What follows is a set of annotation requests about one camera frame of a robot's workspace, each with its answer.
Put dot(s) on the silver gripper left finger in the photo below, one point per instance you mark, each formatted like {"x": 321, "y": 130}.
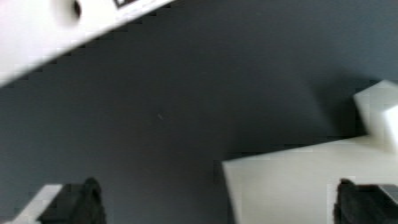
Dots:
{"x": 65, "y": 204}

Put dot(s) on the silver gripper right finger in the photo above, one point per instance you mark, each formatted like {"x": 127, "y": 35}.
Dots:
{"x": 367, "y": 203}

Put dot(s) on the white chair backrest part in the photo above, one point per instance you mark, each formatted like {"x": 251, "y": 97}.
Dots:
{"x": 283, "y": 182}

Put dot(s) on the white L-shaped fence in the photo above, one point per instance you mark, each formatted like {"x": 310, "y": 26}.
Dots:
{"x": 47, "y": 26}

